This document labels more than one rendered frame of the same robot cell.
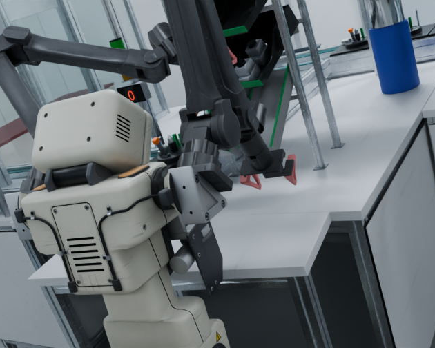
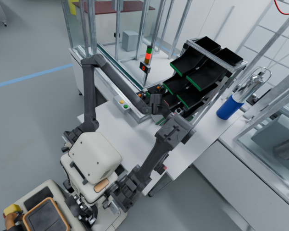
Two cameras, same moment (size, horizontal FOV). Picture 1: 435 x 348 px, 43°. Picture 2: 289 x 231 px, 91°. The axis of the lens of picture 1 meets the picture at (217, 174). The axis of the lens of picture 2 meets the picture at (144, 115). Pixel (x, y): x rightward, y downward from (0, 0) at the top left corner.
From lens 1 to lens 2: 100 cm
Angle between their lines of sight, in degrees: 30
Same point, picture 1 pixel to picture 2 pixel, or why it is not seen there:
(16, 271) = not seen: hidden behind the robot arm
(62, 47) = (115, 78)
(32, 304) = not seen: hidden behind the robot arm
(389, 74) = (222, 112)
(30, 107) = (89, 100)
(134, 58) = (139, 105)
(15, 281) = not seen: hidden behind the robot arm
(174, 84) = (171, 23)
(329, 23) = (227, 42)
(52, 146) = (76, 158)
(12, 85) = (87, 84)
